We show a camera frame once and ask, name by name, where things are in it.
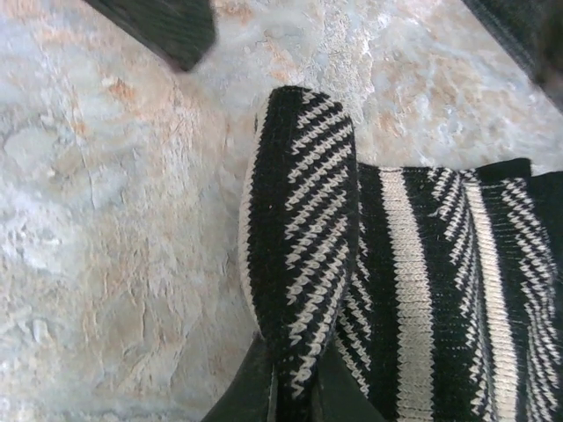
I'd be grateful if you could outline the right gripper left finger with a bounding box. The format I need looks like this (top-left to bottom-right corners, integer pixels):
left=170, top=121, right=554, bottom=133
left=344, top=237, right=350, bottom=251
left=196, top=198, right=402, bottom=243
left=201, top=340, right=282, bottom=422

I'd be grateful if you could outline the black white striped sock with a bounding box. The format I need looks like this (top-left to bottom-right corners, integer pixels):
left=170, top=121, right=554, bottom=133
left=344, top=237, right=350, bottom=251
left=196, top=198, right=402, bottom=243
left=237, top=85, right=563, bottom=422

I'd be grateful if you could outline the marble pattern table cover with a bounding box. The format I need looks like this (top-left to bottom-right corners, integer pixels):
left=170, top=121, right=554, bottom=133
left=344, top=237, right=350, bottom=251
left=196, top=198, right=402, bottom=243
left=0, top=0, right=563, bottom=422

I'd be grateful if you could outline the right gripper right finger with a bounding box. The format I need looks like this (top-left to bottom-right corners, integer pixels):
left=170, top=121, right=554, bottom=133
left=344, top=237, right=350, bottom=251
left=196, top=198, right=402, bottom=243
left=307, top=345, right=386, bottom=422

